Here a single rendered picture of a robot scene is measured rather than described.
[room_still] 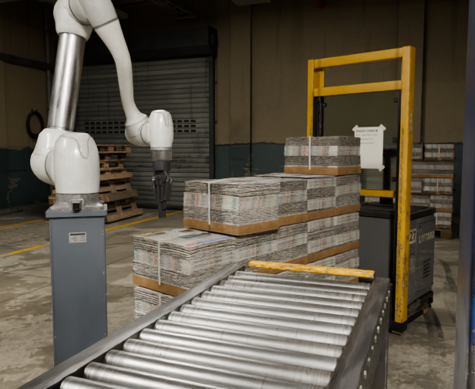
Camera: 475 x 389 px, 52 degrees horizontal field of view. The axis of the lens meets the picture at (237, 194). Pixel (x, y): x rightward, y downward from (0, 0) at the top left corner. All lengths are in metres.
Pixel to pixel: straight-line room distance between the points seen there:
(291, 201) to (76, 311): 1.19
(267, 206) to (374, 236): 1.42
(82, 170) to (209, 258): 0.64
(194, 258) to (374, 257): 1.85
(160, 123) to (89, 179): 0.41
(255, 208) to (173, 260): 0.45
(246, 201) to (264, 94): 7.22
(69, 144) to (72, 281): 0.48
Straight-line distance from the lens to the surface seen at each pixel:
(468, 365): 0.21
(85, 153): 1.82
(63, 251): 1.83
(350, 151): 3.01
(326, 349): 1.10
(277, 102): 9.24
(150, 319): 1.26
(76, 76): 2.07
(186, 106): 9.88
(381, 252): 3.56
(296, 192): 2.54
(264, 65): 9.41
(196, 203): 2.35
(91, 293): 1.86
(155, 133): 2.05
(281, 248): 2.47
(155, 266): 2.16
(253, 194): 2.20
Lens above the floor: 1.21
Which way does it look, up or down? 5 degrees down
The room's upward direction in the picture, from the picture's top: straight up
